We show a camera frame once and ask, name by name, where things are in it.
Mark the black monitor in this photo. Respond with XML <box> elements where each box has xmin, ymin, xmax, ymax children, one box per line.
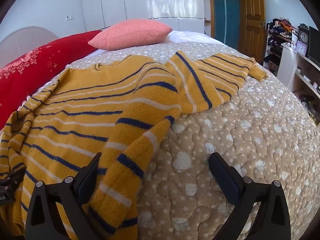
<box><xmin>307</xmin><ymin>26</ymin><xmax>320</xmax><ymax>66</ymax></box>

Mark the wooden door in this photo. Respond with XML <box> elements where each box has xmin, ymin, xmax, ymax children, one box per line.
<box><xmin>237</xmin><ymin>0</ymin><xmax>266</xmax><ymax>63</ymax></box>

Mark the red floral blanket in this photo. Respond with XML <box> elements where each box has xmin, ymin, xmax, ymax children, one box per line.
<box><xmin>0</xmin><ymin>30</ymin><xmax>103</xmax><ymax>130</ymax></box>

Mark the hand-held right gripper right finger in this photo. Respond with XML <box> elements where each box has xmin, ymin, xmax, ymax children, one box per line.
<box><xmin>208</xmin><ymin>152</ymin><xmax>292</xmax><ymax>240</ymax></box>

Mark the teal door curtain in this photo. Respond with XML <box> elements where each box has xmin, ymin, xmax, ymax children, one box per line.
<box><xmin>212</xmin><ymin>0</ymin><xmax>241</xmax><ymax>46</ymax></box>

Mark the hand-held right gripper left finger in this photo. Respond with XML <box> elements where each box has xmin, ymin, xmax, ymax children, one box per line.
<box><xmin>25</xmin><ymin>152</ymin><xmax>102</xmax><ymax>240</ymax></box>

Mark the white rounded headboard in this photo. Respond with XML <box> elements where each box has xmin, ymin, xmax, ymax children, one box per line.
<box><xmin>0</xmin><ymin>26</ymin><xmax>59</xmax><ymax>68</ymax></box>

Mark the pink square clock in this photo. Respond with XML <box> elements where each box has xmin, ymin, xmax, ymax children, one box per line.
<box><xmin>295</xmin><ymin>41</ymin><xmax>307</xmax><ymax>56</ymax></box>

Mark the yellow striped knit sweater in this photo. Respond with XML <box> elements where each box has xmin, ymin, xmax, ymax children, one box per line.
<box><xmin>0</xmin><ymin>51</ymin><xmax>268</xmax><ymax>240</ymax></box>

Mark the beige heart-print quilt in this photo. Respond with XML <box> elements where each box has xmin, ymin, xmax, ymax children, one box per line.
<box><xmin>37</xmin><ymin>41</ymin><xmax>320</xmax><ymax>240</ymax></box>

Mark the white shelf unit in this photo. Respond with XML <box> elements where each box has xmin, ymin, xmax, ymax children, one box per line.
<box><xmin>277</xmin><ymin>44</ymin><xmax>320</xmax><ymax>107</ymax></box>

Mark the black ornate table clock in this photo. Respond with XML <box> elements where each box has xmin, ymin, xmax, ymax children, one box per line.
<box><xmin>297</xmin><ymin>23</ymin><xmax>311</xmax><ymax>44</ymax></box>

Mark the pink knit pillow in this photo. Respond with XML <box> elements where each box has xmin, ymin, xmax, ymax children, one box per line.
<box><xmin>88</xmin><ymin>19</ymin><xmax>173</xmax><ymax>51</ymax></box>

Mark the cluttered clothes shelf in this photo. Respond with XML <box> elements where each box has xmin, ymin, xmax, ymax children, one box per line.
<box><xmin>262</xmin><ymin>17</ymin><xmax>300</xmax><ymax>73</ymax></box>

